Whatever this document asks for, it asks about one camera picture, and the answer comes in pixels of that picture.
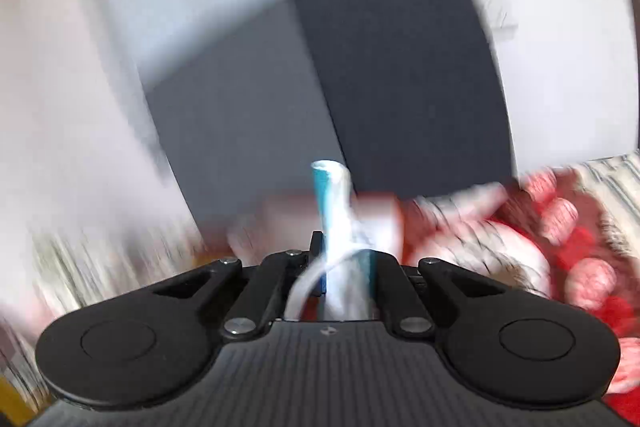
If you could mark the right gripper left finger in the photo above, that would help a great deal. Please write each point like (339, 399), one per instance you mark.
(263, 298)

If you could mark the dark blue fabric panel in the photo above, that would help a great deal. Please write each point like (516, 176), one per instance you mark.
(413, 93)

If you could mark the orange cardboard box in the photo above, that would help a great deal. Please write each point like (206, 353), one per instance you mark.
(284, 222)

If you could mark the teal wet wipes pack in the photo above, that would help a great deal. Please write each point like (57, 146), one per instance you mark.
(344, 265)

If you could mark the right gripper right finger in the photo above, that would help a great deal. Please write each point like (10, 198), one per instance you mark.
(399, 305)

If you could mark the red patterned fleece blanket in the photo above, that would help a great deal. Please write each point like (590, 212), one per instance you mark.
(569, 234)

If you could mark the grey fabric panel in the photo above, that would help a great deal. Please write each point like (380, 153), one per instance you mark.
(242, 117)

